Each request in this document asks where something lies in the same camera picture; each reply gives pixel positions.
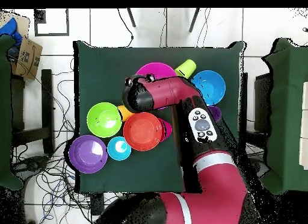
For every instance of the purple cup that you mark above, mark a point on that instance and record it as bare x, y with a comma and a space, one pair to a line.
216, 113

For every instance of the dark green tablecloth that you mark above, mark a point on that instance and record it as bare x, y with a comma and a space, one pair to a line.
108, 77

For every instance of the black cabinet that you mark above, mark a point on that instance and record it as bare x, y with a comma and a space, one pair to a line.
262, 101

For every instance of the neighbouring green covered table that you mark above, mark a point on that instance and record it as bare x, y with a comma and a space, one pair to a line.
288, 113
4, 113

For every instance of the green cup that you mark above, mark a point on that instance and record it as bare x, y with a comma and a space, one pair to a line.
186, 68

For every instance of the blue cloth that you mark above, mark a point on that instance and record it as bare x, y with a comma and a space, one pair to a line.
9, 29

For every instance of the cardboard box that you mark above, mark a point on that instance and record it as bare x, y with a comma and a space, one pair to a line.
27, 57

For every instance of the black tripod leg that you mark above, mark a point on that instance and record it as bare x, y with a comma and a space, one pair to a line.
194, 20
131, 18

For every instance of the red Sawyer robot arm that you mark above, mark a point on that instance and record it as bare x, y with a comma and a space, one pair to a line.
216, 190

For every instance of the white box stack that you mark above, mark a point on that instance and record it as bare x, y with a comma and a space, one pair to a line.
304, 125

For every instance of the large orange-red bowl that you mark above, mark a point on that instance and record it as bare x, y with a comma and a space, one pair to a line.
142, 131

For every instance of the large purple bowl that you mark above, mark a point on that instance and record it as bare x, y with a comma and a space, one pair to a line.
87, 154

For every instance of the small red-pink bowl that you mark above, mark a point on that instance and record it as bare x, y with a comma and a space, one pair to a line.
167, 128

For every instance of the large green bowl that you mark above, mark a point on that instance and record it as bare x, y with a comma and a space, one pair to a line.
104, 120

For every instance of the large blue bowl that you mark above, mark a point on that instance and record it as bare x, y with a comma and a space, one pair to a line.
213, 86

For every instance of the orange cup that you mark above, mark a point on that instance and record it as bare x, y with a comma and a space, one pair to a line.
125, 113

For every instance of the black power strip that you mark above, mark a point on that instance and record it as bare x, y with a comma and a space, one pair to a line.
97, 204

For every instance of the grey pedestal foot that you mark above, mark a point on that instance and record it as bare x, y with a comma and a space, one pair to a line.
31, 163

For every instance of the large pink bowl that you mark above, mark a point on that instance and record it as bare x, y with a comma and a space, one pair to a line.
156, 69

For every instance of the black frame stand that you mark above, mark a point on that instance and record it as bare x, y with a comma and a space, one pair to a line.
47, 101

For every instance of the small blue bowl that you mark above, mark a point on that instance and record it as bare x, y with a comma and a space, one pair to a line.
119, 148

